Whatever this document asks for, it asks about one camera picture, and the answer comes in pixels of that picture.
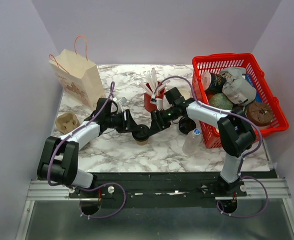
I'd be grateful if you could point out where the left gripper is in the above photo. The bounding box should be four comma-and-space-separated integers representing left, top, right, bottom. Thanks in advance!
106, 109, 141, 134

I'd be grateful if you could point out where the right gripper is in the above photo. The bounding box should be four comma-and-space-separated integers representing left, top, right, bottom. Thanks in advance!
148, 106, 177, 137

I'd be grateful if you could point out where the black coffee cup lid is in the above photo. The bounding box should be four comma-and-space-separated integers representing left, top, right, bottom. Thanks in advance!
132, 124, 149, 142

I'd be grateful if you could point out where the brown paper coffee cup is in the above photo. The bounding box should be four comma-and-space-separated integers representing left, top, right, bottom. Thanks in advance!
136, 140, 148, 146

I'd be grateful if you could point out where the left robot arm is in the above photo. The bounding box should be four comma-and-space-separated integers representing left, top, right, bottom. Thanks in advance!
37, 98, 149, 198

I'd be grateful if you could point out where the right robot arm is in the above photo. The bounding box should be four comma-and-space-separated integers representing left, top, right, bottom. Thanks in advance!
149, 87, 256, 196

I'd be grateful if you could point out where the paper takeout bag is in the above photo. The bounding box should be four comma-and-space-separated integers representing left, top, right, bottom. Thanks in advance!
49, 49, 105, 111

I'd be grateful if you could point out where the red straw cup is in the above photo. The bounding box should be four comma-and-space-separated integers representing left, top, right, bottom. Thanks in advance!
144, 83, 165, 112

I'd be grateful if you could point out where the stack of black lids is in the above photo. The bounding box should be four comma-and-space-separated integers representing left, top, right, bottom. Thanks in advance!
178, 117, 196, 135

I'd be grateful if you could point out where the clear plastic water bottle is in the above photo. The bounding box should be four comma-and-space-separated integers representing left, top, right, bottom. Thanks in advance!
182, 128, 202, 156

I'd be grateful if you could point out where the red plastic basket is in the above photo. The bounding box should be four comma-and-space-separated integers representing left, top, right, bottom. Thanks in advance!
192, 52, 289, 149

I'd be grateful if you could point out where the cardboard cup carrier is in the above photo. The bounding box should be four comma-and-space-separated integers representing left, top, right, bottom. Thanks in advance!
55, 112, 80, 135

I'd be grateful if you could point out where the green melon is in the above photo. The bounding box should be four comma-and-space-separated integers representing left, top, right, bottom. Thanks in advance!
209, 93, 233, 110

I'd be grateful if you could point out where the dark chip canister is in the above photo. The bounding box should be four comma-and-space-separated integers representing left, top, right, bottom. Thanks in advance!
201, 71, 226, 94

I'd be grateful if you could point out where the grey crumpled bag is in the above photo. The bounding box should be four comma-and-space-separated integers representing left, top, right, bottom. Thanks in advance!
219, 67, 256, 106

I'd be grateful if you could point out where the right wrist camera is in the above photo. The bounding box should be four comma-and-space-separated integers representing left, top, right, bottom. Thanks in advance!
150, 94, 164, 111

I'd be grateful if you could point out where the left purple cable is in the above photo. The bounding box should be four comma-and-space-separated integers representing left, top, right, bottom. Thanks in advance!
48, 81, 126, 220

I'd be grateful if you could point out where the purple cable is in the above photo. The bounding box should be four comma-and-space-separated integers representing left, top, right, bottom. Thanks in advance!
48, 81, 126, 220
153, 75, 269, 219

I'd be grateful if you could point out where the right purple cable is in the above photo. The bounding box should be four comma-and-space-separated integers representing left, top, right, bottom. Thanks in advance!
153, 75, 269, 219

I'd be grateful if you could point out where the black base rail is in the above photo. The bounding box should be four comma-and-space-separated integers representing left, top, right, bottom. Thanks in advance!
68, 171, 248, 209

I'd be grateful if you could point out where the aluminium frame rail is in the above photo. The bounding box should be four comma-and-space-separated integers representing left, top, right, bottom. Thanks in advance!
27, 178, 291, 201

